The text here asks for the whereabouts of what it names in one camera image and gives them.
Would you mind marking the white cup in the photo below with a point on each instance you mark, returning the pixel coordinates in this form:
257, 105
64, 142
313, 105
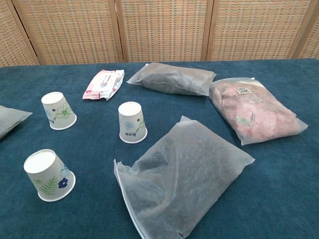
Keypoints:
47, 178
59, 112
131, 123

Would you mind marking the small frosted bag, dark clothes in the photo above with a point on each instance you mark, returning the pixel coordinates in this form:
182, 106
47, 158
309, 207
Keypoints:
174, 78

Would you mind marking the large frosted bag, dark clothes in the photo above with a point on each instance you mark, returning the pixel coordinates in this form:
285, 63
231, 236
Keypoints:
179, 179

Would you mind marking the pink white wet wipes pack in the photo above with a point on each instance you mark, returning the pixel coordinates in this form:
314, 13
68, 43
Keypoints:
104, 84

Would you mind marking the woven wooden folding screen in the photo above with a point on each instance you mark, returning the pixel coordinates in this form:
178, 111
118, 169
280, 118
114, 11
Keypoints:
162, 30

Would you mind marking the frosted bag, pink clothes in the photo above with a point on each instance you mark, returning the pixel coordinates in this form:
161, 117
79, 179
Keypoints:
251, 112

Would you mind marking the white cup, large green flower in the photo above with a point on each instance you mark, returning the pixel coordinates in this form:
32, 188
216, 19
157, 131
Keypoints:
59, 112

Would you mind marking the frosted bag, light blue clothes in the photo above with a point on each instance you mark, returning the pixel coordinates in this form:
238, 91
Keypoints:
8, 118

